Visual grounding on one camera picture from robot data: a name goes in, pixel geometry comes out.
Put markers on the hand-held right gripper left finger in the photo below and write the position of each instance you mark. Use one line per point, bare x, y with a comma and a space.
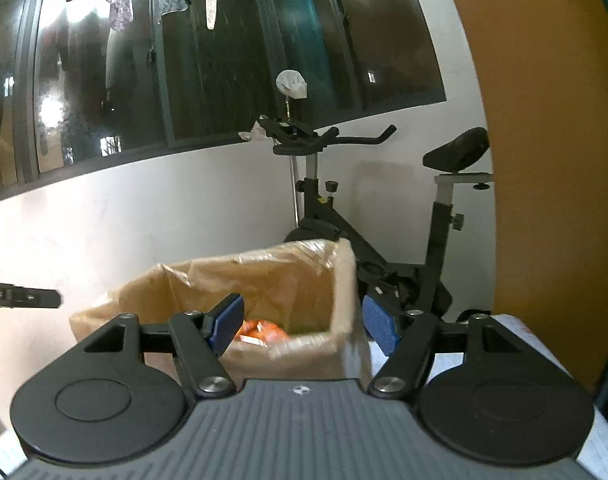
229, 324

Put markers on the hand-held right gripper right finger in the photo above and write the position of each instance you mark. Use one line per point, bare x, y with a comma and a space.
381, 322

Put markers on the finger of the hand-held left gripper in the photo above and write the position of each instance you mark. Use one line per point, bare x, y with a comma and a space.
29, 297

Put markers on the orange snack packet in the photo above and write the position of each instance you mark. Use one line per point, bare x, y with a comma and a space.
261, 332

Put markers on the brown cardboard box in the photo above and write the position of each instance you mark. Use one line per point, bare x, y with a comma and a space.
184, 290

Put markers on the black exercise bike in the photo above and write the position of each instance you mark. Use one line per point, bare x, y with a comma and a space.
438, 240

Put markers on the orange wooden wardrobe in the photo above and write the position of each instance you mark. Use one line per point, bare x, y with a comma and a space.
543, 160

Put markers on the white plastic bag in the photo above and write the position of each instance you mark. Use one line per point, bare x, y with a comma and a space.
293, 84

